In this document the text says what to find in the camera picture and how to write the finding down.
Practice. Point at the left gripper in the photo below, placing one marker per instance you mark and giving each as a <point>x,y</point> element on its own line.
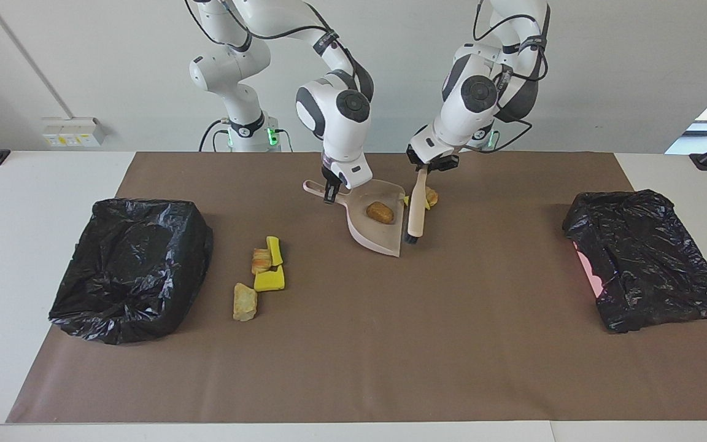
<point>436,147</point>

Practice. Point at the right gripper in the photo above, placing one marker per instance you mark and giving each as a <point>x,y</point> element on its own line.
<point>350,170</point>

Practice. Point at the pale translucent lump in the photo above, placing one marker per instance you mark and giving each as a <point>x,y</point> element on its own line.
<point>432,196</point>

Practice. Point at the small yellow sponge piece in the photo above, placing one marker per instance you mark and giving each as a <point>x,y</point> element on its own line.
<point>427,206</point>

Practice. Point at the beige hand brush black bristles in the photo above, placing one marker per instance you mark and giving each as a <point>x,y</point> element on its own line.
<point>416,212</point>

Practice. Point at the brown potato-shaped lump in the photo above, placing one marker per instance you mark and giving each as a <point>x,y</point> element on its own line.
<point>380,212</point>

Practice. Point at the beige plastic dustpan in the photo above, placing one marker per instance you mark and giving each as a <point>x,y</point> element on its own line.
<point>373,236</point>

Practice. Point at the yellow sponge with green backing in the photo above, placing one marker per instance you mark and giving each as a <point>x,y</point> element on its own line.
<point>274,250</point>

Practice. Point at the orange striped croissant toy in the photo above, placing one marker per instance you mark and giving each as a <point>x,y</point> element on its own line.
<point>261,260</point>

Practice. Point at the notched yellow sponge piece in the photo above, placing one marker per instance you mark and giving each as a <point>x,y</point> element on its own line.
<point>269,280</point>

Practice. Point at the tan lump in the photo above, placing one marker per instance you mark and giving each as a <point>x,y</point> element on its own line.
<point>245,302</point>

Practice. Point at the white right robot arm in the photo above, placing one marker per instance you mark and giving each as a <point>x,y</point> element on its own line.
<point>335,116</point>

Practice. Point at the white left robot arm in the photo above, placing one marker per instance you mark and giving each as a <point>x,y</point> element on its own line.
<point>470,104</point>

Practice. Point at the bin lined with black bag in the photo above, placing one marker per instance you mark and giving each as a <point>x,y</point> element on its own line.
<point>126,276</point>

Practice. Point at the pink bin with black bag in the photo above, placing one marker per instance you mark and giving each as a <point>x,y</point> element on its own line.
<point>648,258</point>

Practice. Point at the brown paper table mat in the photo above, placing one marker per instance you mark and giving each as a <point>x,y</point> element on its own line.
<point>390,368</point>

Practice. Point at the white wall socket box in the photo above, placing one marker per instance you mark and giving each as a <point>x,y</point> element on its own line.
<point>74,132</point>

